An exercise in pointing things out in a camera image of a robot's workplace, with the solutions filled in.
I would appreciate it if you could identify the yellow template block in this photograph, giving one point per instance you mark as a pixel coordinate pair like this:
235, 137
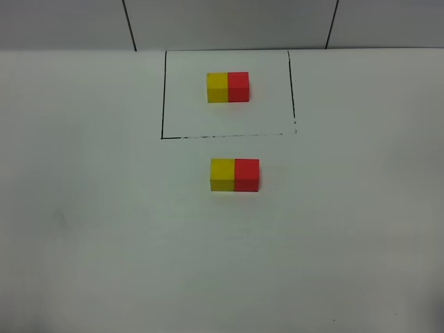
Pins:
217, 87

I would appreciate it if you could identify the red template block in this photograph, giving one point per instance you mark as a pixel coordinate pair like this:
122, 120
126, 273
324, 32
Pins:
238, 87

